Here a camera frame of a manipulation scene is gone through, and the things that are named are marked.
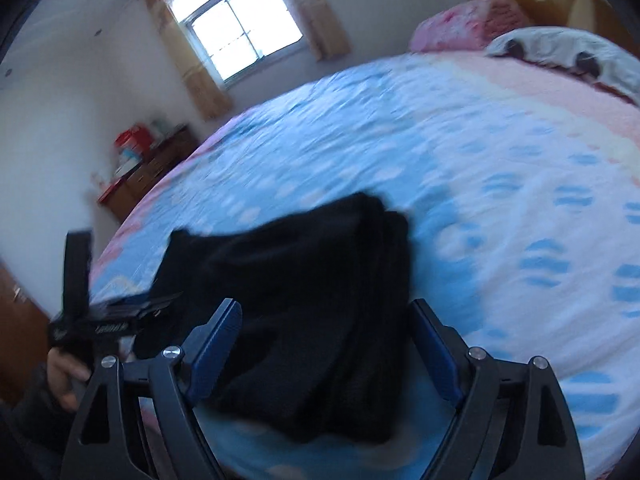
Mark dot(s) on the wooden door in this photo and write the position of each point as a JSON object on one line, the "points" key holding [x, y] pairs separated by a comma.
{"points": [[20, 340]]}

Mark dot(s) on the wooden dresser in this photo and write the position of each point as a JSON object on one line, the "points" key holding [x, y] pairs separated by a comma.
{"points": [[150, 170]]}

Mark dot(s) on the pink floral pillow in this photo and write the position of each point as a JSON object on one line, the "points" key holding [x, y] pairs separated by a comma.
{"points": [[465, 25]]}

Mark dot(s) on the blue dotted bed sheet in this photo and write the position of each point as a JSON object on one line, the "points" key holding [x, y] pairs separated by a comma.
{"points": [[450, 160]]}

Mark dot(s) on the window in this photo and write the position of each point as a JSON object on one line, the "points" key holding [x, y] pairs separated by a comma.
{"points": [[235, 25]]}

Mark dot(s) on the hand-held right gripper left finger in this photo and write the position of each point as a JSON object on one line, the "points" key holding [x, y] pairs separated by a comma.
{"points": [[215, 355]]}

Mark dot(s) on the grey pillow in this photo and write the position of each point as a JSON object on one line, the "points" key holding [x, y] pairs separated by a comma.
{"points": [[560, 52]]}

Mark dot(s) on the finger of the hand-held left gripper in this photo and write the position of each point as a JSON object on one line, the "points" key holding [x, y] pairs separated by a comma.
{"points": [[145, 305]]}

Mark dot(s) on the red box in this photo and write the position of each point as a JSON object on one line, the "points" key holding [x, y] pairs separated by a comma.
{"points": [[132, 140]]}

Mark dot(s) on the person's left hand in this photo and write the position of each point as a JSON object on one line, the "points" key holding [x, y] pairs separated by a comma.
{"points": [[62, 372]]}

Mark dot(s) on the person's left forearm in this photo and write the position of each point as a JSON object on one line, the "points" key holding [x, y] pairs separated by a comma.
{"points": [[30, 420]]}

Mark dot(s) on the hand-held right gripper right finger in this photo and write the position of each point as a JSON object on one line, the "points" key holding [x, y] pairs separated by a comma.
{"points": [[435, 355]]}

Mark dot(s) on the black pants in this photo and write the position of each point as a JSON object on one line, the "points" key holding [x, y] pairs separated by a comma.
{"points": [[300, 285]]}

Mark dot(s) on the light blue box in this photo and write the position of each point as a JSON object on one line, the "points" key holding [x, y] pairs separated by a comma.
{"points": [[129, 159]]}

